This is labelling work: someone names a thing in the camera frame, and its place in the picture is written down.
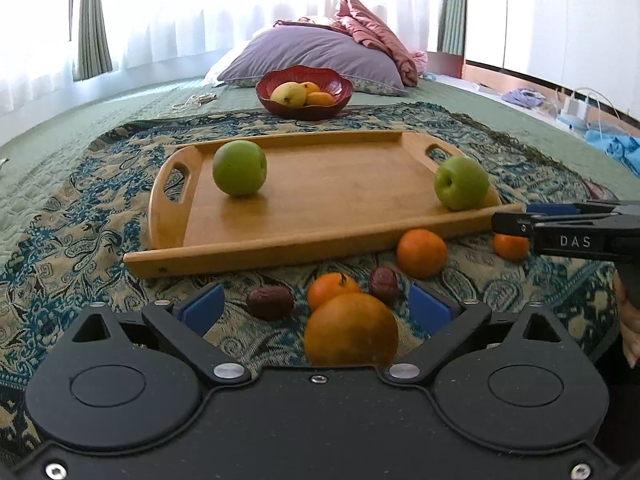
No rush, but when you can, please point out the blue cloth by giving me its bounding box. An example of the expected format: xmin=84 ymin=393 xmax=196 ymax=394
xmin=584 ymin=129 xmax=640 ymax=177

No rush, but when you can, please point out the green apple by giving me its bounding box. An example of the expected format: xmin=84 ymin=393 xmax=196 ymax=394
xmin=433 ymin=155 xmax=490 ymax=211
xmin=212 ymin=140 xmax=268 ymax=198

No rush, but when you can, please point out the white sheer curtain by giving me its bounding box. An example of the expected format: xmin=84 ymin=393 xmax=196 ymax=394
xmin=0 ymin=0 xmax=447 ymax=106

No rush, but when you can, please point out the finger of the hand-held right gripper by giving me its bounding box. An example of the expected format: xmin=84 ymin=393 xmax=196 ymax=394
xmin=526 ymin=201 xmax=622 ymax=222
xmin=491 ymin=211 xmax=538 ymax=237

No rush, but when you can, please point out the dried red date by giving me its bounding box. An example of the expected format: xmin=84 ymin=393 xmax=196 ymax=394
xmin=246 ymin=286 xmax=295 ymax=321
xmin=368 ymin=267 xmax=399 ymax=306

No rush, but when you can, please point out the white pillow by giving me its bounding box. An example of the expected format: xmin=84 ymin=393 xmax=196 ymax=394
xmin=202 ymin=42 xmax=253 ymax=87

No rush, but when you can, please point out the yellow mango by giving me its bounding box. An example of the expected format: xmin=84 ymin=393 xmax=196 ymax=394
xmin=270 ymin=82 xmax=307 ymax=107

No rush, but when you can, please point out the green curtain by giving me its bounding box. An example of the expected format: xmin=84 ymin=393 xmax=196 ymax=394
xmin=437 ymin=0 xmax=469 ymax=56
xmin=72 ymin=0 xmax=114 ymax=82

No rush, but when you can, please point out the white charger with cables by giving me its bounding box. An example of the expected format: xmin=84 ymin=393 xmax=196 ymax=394
xmin=554 ymin=87 xmax=632 ymax=131

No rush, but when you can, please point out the red bowl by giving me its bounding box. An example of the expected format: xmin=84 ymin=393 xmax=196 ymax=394
xmin=255 ymin=66 xmax=354 ymax=121

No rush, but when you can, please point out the purple pillow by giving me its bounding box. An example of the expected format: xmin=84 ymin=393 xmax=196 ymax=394
xmin=216 ymin=25 xmax=408 ymax=97

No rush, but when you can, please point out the wooden tray with handles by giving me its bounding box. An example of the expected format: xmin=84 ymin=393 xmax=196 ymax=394
xmin=123 ymin=131 xmax=524 ymax=279

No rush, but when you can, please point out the pink crumpled blanket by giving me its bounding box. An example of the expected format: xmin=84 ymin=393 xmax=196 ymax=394
xmin=331 ymin=0 xmax=427 ymax=88

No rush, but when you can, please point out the small mandarin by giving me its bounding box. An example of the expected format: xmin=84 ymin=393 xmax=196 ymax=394
xmin=306 ymin=272 xmax=362 ymax=311
xmin=493 ymin=233 xmax=530 ymax=261
xmin=396 ymin=228 xmax=449 ymax=280

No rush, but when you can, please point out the purple cloth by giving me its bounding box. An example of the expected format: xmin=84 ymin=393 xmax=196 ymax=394
xmin=501 ymin=88 xmax=547 ymax=109

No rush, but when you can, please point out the teal patterned blanket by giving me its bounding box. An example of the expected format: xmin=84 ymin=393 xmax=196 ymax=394
xmin=0 ymin=102 xmax=622 ymax=463

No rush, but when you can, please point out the green quilted bedspread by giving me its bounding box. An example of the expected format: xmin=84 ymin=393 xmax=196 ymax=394
xmin=0 ymin=71 xmax=640 ymax=281

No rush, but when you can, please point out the person's right hand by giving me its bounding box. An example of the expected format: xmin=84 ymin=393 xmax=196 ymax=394
xmin=612 ymin=270 xmax=640 ymax=367

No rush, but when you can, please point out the large orange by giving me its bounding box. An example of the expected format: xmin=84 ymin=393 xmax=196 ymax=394
xmin=304 ymin=292 xmax=399 ymax=370

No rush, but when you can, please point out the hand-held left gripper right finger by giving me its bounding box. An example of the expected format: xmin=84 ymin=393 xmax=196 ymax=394
xmin=383 ymin=284 xmax=567 ymax=387

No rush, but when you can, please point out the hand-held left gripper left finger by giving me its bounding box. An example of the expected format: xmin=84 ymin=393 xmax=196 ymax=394
xmin=70 ymin=282 xmax=252 ymax=387

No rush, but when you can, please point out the white cable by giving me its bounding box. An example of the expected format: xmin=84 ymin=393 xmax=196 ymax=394
xmin=157 ymin=92 xmax=219 ymax=119

